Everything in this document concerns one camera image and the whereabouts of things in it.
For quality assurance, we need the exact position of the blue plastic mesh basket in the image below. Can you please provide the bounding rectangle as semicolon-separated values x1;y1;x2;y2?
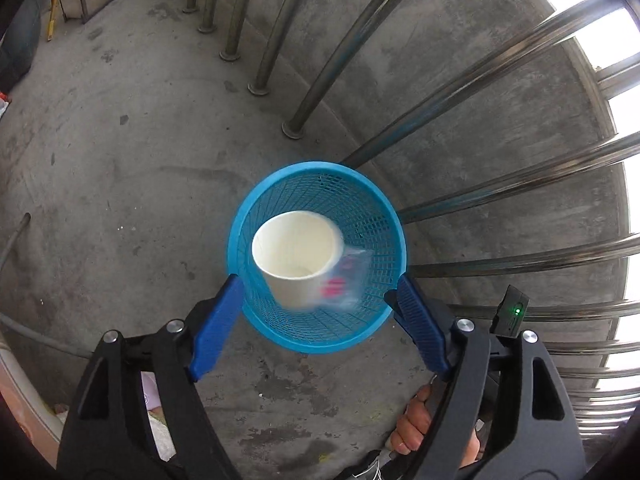
227;161;410;354

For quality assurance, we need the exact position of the row of steel railing bars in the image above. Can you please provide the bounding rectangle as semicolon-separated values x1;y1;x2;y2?
145;0;640;441

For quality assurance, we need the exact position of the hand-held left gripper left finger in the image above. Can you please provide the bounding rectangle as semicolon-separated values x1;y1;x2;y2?
57;274;246;480

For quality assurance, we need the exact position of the yellow stick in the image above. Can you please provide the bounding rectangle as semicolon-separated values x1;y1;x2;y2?
46;0;71;41

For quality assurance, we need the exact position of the clear plastic wrapper red print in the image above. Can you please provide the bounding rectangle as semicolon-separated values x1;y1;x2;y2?
315;247;373;311

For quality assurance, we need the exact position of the person's right hand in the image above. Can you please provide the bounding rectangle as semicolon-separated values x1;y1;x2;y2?
390;384;437;457

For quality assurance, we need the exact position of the white paper cup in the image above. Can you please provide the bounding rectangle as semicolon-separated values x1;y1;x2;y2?
251;211;346;310

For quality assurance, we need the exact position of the grey cable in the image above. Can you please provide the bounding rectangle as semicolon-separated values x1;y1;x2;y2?
0;312;96;360

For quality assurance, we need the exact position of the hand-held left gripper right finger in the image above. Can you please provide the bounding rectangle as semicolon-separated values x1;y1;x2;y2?
384;274;588;480

